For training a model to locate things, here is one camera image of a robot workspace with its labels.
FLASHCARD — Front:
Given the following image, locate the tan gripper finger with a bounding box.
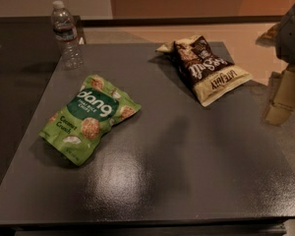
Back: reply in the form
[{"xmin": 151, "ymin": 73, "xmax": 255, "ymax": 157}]
[{"xmin": 265, "ymin": 65, "xmax": 295, "ymax": 126}]

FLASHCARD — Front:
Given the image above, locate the brown and cream chip bag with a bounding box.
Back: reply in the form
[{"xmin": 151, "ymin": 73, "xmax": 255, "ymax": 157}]
[{"xmin": 156, "ymin": 35, "xmax": 253, "ymax": 107}]

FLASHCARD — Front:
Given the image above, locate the green dang chip bag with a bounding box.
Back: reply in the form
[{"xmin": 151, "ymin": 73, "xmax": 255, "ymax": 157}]
[{"xmin": 39, "ymin": 75, "xmax": 141, "ymax": 166}]

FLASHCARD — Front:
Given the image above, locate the clear plastic water bottle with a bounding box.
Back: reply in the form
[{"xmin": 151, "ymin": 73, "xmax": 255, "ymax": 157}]
[{"xmin": 51, "ymin": 0, "xmax": 83, "ymax": 70}]

